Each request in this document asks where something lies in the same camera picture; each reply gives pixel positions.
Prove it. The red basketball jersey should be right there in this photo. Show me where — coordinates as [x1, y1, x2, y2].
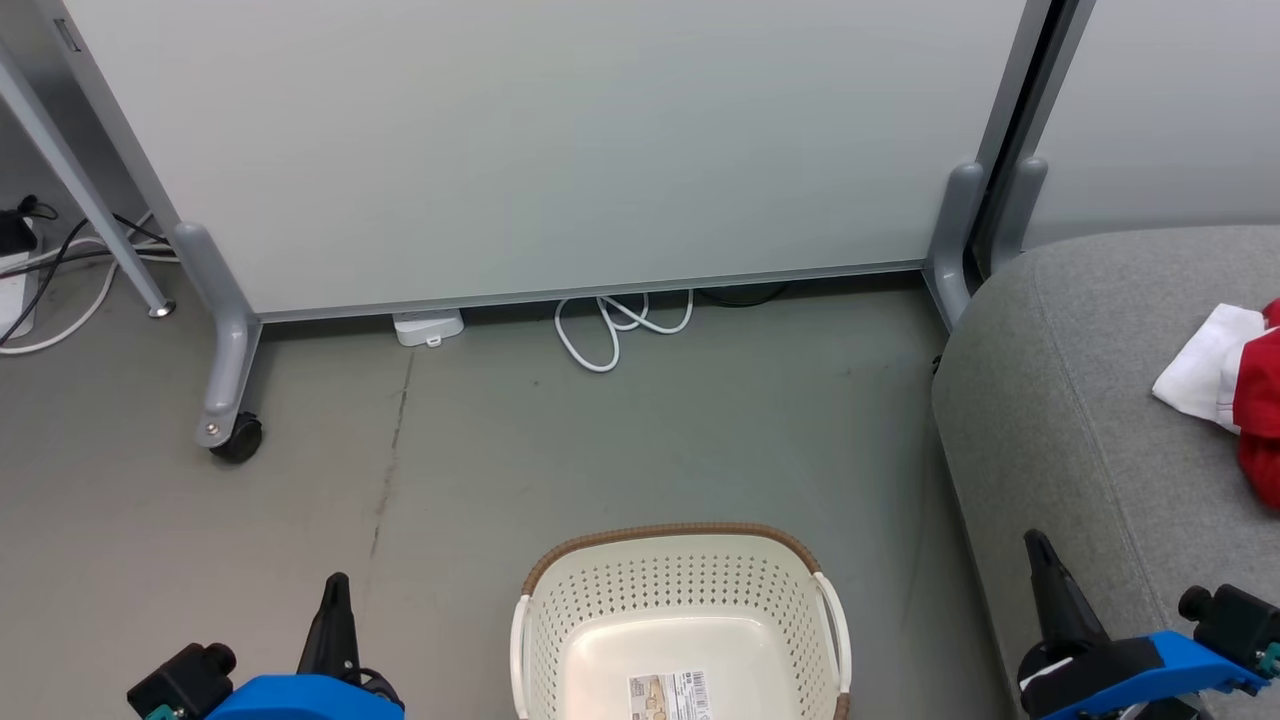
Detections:
[1215, 298, 1280, 511]

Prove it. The long white floor cable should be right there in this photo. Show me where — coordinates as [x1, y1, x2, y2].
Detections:
[0, 235, 181, 356]

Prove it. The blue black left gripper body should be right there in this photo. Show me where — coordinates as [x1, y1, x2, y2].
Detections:
[127, 643, 406, 720]

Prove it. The cream perforated laundry basket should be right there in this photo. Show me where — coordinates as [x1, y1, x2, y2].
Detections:
[510, 522, 853, 720]

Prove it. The thin black floor cable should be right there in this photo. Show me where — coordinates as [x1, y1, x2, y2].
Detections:
[0, 210, 171, 346]

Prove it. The narrow white partition panel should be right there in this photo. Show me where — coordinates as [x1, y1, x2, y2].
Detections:
[1020, 0, 1280, 251]

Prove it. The grey narrow panel foot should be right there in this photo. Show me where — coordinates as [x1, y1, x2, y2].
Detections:
[985, 155, 1049, 276]

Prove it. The black plug adapter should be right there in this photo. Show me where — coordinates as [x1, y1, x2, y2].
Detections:
[0, 195, 56, 256]

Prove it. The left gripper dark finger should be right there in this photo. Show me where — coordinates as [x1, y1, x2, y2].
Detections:
[297, 572, 363, 683]

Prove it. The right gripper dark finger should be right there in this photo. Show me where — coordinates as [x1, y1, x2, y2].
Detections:
[1023, 530, 1111, 651]

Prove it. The white power strip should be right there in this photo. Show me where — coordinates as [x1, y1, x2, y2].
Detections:
[0, 250, 41, 341]

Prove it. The grey fabric sofa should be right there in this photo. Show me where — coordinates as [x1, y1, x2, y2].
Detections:
[930, 225, 1280, 720]

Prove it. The grey wide panel foot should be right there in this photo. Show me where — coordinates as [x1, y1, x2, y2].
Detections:
[922, 160, 986, 331]

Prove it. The white cloth garment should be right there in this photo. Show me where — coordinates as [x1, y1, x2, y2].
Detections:
[1152, 303, 1269, 434]

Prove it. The grey panel foot with caster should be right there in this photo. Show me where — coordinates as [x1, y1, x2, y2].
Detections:
[172, 222, 263, 449]

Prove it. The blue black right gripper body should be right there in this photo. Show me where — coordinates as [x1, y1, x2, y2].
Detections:
[1017, 583, 1280, 720]

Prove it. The black cable under panel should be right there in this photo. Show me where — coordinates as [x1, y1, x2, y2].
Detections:
[695, 284, 791, 308]

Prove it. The wide white partition panel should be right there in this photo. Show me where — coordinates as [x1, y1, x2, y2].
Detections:
[35, 0, 1056, 326]

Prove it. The white power adapter box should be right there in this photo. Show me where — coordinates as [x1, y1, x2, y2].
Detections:
[392, 308, 466, 348]

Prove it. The grey metal table leg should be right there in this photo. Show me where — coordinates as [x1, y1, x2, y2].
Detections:
[0, 45, 179, 319]

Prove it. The printed basket label sticker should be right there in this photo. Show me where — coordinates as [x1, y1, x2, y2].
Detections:
[628, 670, 713, 720]

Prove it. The black caster wheel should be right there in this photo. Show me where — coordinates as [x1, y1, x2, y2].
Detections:
[210, 412, 264, 464]

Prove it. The coiled white floor cable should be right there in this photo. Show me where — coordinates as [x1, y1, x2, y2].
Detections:
[553, 288, 696, 374]

